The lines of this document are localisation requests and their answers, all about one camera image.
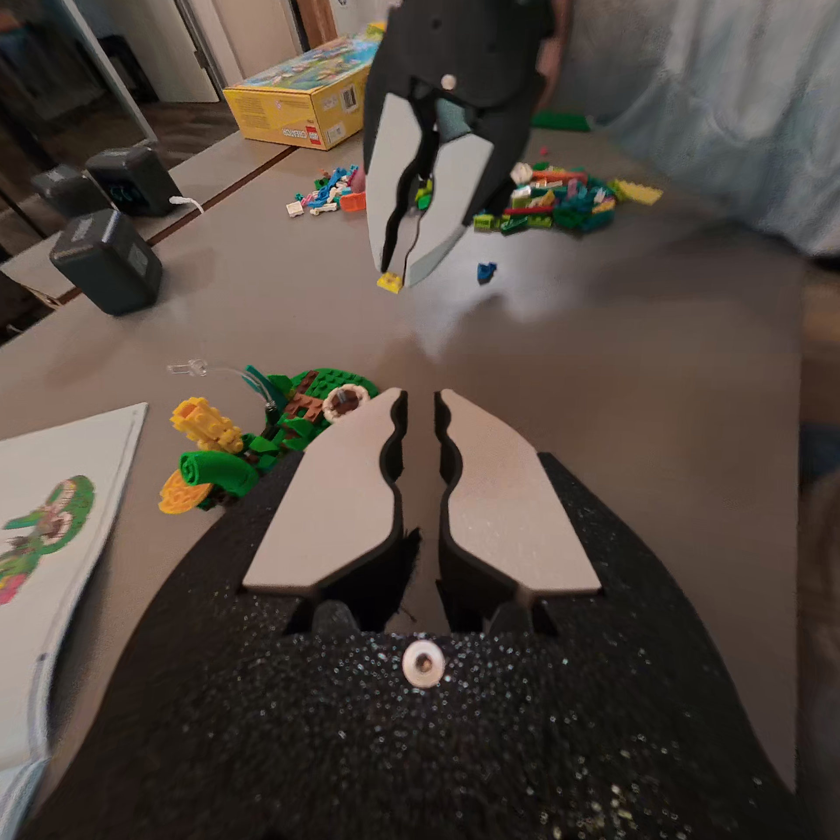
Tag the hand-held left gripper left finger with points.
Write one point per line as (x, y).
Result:
(328, 505)

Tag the small blue lego piece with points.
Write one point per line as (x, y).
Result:
(486, 272)

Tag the green lego baseplate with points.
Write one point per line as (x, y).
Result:
(561, 122)

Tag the person's right hand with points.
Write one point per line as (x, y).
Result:
(556, 52)

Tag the green lego plant model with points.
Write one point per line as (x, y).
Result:
(216, 469)

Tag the yellow lego plate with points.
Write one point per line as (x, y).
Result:
(390, 282)

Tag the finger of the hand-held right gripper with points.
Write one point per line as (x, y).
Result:
(459, 184)
(390, 170)

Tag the white instruction booklet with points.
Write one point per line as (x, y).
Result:
(52, 590)

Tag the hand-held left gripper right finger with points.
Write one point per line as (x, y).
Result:
(518, 518)

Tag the pile of loose lego bricks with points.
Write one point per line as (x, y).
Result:
(571, 203)

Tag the person's grey hoodie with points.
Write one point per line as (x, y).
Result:
(722, 98)

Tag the dark grey charging box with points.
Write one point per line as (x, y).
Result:
(59, 190)
(105, 262)
(141, 177)

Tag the yellow lego box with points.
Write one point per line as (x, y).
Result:
(295, 105)

